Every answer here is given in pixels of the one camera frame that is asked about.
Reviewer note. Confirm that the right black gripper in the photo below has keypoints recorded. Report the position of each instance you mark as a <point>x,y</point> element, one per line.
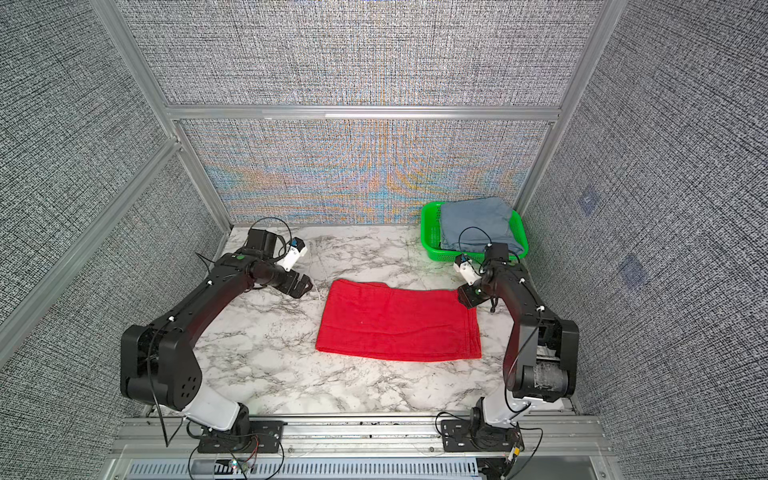
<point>466,295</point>

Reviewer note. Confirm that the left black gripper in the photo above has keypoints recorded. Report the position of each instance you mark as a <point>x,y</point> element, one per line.
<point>289,286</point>

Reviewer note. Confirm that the red long pants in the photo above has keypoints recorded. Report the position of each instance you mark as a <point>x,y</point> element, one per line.
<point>373,320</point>

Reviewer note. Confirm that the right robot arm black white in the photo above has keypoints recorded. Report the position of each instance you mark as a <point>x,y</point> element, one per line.
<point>539,368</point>

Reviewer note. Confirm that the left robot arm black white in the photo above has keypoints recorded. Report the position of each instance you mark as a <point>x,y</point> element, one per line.
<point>158,365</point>

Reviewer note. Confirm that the folded grey-blue cloth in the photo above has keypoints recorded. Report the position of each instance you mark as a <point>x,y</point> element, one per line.
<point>469,226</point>

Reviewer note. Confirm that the green plastic basket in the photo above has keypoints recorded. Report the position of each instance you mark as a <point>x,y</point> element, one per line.
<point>430,233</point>

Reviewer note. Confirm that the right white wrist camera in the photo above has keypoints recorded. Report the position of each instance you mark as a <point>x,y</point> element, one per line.
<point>464,267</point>

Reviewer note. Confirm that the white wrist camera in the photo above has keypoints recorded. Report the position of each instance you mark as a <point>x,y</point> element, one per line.
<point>296,250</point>
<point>464,267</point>

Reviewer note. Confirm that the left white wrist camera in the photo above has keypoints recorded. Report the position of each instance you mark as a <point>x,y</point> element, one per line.
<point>296,250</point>

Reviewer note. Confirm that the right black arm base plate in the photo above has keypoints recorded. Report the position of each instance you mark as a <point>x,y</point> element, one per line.
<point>460,435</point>

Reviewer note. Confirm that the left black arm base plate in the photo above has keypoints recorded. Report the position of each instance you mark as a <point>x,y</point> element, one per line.
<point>262,436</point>

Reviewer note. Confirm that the aluminium cage frame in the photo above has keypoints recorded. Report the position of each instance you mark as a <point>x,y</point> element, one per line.
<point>86,127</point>

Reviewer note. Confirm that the aluminium front rail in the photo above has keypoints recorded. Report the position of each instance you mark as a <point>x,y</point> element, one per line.
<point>376,435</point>

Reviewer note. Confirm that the white slotted cable duct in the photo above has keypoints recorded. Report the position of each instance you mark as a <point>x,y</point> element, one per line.
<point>312,468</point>

